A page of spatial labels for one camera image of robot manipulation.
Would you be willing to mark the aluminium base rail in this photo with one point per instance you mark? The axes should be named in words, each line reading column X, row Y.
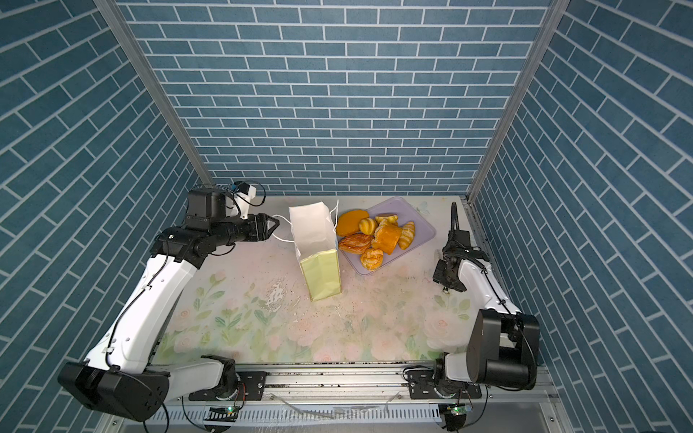
column 359, row 384

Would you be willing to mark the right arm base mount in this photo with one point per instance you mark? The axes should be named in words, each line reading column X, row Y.
column 425, row 383

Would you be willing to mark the glazed brown pastry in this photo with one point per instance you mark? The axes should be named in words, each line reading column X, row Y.
column 356, row 244

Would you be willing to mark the striped oval bread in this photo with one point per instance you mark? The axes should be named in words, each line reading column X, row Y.
column 407, row 236

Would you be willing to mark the lavender tray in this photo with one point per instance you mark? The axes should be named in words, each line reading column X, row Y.
column 425, row 232

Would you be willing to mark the square orange toast bread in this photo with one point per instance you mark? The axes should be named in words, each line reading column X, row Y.
column 386, row 237

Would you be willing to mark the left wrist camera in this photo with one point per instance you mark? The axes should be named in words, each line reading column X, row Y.
column 243, row 194

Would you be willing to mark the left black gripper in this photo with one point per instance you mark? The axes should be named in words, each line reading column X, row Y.
column 257, row 226

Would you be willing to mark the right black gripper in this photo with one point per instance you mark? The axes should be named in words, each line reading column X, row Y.
column 438, row 275

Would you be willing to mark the round orange flat bread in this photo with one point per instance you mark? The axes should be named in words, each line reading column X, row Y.
column 348, row 222

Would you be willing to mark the paper gift bag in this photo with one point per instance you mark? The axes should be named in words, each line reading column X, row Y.
column 314, row 239

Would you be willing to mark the yellow orange croissant bun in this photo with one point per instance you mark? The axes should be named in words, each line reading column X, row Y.
column 388, row 219

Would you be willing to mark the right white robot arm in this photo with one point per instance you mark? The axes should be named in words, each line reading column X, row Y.
column 504, row 347

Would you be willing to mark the yellow shell bun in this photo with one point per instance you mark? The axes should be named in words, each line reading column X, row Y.
column 368, row 226

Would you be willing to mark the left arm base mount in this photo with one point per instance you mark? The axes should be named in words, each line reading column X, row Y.
column 232, row 385

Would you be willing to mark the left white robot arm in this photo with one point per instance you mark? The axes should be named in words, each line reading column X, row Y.
column 116, row 377

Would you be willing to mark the small round knotted bun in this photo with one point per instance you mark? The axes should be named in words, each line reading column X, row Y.
column 372, row 259

